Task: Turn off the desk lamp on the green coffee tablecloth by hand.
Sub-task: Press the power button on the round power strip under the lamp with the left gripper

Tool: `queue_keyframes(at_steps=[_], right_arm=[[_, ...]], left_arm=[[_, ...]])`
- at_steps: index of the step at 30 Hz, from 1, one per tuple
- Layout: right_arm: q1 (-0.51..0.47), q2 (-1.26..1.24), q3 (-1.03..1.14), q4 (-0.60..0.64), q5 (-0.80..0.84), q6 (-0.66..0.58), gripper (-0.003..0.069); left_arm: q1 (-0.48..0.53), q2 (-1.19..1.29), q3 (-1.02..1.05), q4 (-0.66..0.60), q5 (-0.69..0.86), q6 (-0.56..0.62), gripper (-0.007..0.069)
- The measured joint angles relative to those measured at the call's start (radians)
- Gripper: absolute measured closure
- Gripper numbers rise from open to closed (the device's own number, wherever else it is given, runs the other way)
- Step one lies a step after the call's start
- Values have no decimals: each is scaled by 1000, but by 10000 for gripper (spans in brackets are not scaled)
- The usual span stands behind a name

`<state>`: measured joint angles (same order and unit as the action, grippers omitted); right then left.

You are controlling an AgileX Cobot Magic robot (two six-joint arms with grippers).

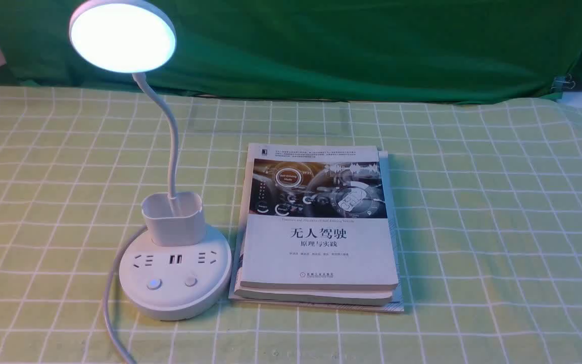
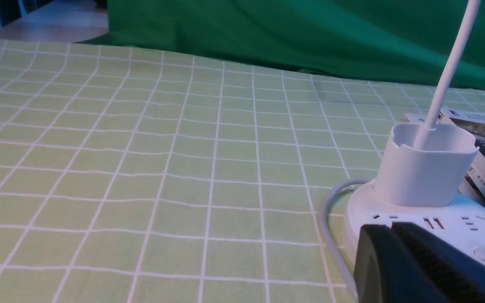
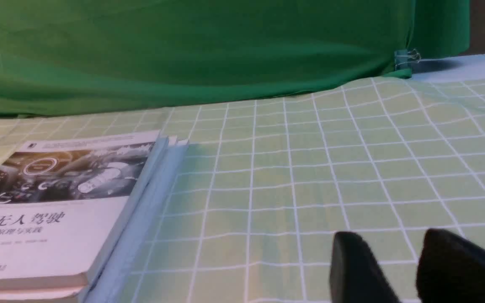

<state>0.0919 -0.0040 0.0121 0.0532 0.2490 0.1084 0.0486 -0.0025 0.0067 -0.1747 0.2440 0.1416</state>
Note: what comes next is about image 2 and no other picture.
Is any green checkered tablecloth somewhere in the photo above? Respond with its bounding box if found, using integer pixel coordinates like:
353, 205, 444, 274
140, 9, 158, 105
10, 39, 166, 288
0, 37, 485, 303

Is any white desk lamp with sockets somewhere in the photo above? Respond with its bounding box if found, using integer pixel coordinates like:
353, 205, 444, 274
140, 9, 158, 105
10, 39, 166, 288
343, 0, 485, 282

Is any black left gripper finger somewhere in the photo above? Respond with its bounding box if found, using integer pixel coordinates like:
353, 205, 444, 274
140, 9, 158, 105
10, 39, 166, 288
354, 222, 485, 303

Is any green backdrop cloth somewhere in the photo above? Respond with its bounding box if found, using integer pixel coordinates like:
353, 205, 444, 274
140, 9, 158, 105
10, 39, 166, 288
86, 0, 467, 85

